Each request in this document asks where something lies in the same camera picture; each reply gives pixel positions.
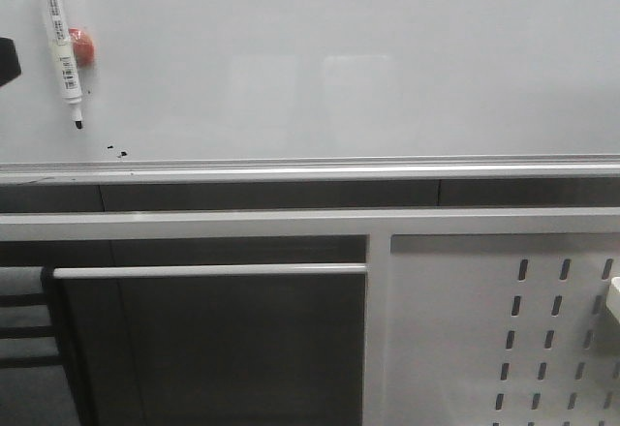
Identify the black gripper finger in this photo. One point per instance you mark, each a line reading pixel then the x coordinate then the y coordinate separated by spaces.
pixel 9 62

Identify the white pegboard stand frame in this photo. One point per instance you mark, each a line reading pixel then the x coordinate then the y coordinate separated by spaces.
pixel 327 317

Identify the red round magnet taped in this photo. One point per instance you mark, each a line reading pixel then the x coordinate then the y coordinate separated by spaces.
pixel 83 47

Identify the white upper plastic tray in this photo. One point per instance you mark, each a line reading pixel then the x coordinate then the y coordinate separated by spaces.
pixel 611 308

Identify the white black-ink marker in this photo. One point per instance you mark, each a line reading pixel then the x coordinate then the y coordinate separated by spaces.
pixel 63 57

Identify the white whiteboard with aluminium frame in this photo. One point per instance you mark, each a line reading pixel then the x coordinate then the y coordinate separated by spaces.
pixel 317 89

